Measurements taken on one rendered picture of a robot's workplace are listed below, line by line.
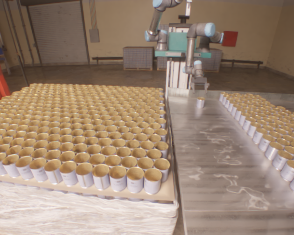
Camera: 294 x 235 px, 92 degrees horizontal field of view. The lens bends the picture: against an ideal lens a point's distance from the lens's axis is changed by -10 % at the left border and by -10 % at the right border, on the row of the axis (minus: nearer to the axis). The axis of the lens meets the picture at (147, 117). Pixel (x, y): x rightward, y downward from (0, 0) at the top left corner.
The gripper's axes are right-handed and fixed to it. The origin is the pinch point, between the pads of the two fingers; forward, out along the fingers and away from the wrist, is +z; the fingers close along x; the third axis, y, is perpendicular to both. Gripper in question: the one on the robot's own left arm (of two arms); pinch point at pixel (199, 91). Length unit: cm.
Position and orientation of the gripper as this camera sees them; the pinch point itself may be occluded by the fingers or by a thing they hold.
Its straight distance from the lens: 147.7
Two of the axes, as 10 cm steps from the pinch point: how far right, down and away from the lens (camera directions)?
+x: 10.0, 0.3, -0.5
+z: -0.4, 9.6, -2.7
